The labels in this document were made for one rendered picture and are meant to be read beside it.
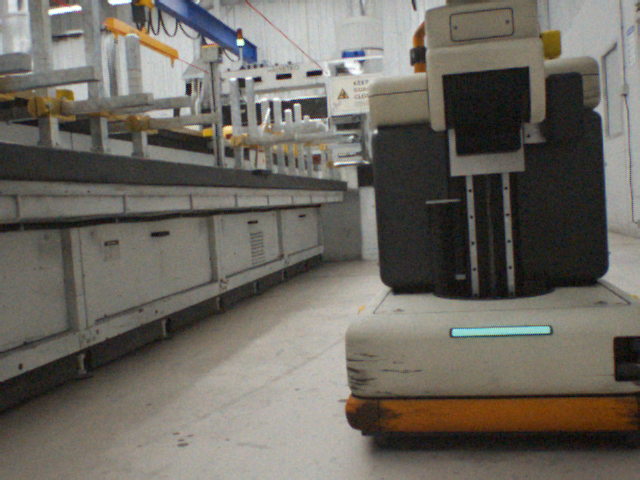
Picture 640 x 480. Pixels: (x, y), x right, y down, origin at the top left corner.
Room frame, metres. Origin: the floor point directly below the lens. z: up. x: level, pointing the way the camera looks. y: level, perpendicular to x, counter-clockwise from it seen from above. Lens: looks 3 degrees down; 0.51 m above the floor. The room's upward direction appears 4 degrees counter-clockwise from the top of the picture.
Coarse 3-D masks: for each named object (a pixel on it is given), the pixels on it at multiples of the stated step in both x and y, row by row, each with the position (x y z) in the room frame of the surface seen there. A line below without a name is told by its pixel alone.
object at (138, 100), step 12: (108, 96) 1.71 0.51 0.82; (120, 96) 1.70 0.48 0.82; (132, 96) 1.69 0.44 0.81; (144, 96) 1.68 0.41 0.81; (24, 108) 1.76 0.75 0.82; (72, 108) 1.73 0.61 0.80; (84, 108) 1.72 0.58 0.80; (96, 108) 1.71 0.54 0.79; (108, 108) 1.71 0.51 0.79; (120, 108) 1.72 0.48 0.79; (0, 120) 1.77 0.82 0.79; (12, 120) 1.77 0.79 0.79; (24, 120) 1.79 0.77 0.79
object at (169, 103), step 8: (176, 96) 1.93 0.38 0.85; (184, 96) 1.93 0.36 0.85; (160, 104) 1.94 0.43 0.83; (168, 104) 1.94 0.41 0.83; (176, 104) 1.93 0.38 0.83; (184, 104) 1.93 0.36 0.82; (112, 112) 1.98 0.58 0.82; (120, 112) 1.97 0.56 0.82; (128, 112) 1.97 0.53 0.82; (136, 112) 1.98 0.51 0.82
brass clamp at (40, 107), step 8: (48, 96) 1.69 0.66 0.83; (32, 104) 1.67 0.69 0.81; (40, 104) 1.67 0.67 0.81; (48, 104) 1.67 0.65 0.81; (56, 104) 1.71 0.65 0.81; (32, 112) 1.67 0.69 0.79; (40, 112) 1.67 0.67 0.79; (48, 112) 1.68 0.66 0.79; (56, 112) 1.71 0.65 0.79; (64, 120) 1.78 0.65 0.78; (72, 120) 1.78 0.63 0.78
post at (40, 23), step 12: (36, 0) 1.70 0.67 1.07; (48, 0) 1.72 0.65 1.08; (36, 12) 1.70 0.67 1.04; (48, 12) 1.72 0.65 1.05; (36, 24) 1.70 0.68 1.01; (48, 24) 1.72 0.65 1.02; (36, 36) 1.70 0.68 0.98; (48, 36) 1.71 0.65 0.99; (36, 48) 1.70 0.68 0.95; (48, 48) 1.71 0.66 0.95; (36, 60) 1.70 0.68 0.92; (48, 60) 1.71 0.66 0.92; (48, 120) 1.69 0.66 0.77; (48, 132) 1.70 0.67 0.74
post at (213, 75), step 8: (208, 64) 2.91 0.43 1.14; (216, 64) 2.92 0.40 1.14; (216, 72) 2.91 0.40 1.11; (216, 80) 2.91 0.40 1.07; (216, 88) 2.91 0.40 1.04; (216, 96) 2.91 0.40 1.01; (216, 104) 2.91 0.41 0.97; (216, 128) 2.90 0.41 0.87; (216, 136) 2.90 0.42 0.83; (216, 144) 2.91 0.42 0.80; (216, 152) 2.91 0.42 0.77; (216, 160) 2.91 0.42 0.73; (224, 160) 2.93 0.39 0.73
